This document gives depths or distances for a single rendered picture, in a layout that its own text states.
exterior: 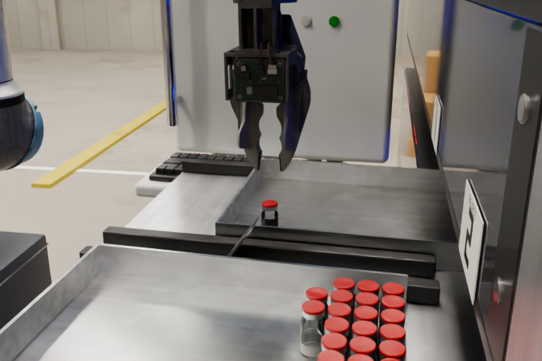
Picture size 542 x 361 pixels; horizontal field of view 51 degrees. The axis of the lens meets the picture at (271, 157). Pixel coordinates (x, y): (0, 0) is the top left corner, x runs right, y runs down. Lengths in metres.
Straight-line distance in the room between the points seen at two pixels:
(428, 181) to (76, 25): 9.61
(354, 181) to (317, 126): 0.37
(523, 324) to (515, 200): 0.06
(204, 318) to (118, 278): 0.13
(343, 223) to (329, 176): 0.16
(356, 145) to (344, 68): 0.17
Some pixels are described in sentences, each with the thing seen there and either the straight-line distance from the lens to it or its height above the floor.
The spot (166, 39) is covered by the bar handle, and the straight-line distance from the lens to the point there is 1.25.
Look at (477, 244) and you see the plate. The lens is 0.40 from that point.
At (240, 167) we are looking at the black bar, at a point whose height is 0.90.
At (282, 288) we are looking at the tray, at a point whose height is 0.89.
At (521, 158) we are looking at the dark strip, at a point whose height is 1.12.
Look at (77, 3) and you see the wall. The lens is 10.27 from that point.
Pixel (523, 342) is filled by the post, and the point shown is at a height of 1.04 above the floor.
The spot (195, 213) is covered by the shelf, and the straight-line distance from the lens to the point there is 0.82.
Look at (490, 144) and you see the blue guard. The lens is 0.39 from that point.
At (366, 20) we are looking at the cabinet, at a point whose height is 1.11.
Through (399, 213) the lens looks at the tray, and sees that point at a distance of 0.82.
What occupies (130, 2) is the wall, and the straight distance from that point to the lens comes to 9.88.
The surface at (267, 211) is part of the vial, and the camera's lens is 0.71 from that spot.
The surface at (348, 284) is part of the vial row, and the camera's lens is 0.54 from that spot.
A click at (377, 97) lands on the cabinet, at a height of 0.95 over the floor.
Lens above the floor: 1.20
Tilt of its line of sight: 18 degrees down
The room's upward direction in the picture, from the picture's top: straight up
